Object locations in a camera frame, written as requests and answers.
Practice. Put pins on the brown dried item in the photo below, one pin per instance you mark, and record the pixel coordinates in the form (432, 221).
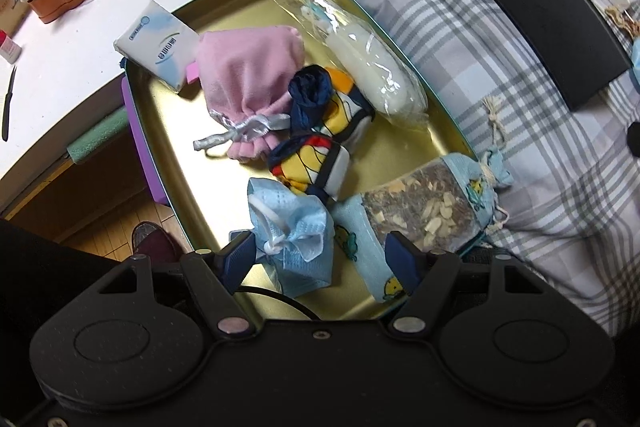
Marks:
(622, 24)

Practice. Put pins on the black rectangular pad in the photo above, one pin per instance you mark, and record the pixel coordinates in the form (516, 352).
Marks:
(540, 7)

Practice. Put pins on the person's black pants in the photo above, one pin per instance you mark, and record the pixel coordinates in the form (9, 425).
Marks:
(40, 267)

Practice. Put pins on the clear bag with white roll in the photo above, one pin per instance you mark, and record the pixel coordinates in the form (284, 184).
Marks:
(370, 67)

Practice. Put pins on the dark red slipper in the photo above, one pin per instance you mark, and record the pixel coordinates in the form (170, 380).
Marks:
(152, 242)

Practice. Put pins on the purple flat object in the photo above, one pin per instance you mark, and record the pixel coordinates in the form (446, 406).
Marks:
(142, 147)

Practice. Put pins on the pink white small container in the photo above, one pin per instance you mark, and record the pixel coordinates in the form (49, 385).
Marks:
(7, 49)

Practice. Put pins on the grey plaid bedsheet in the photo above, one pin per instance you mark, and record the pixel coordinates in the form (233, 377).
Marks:
(550, 182)

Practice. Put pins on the blue herbal sachet bag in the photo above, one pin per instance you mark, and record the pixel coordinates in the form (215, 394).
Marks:
(425, 207)

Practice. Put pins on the green foam edge guard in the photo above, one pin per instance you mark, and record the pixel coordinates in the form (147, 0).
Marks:
(97, 138)

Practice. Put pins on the blue face mask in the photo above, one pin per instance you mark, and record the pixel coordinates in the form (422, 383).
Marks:
(295, 232)
(636, 62)

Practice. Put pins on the gold metal tin tray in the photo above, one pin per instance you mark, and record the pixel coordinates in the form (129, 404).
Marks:
(190, 187)

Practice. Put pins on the small white tissue pack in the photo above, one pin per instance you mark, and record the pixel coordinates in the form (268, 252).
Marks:
(160, 42)

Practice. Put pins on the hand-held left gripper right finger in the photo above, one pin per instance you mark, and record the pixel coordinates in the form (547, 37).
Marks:
(402, 259)

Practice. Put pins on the navy yellow sock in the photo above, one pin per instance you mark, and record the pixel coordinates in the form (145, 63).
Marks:
(330, 99)
(310, 164)

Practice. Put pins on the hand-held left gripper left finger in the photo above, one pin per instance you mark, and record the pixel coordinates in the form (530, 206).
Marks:
(239, 257)

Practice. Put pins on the black pen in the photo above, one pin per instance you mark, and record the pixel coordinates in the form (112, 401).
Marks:
(6, 112)

